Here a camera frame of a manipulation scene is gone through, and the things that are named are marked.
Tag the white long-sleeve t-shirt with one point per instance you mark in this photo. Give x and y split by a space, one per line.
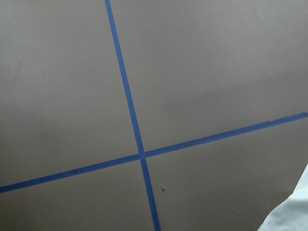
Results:
291 214

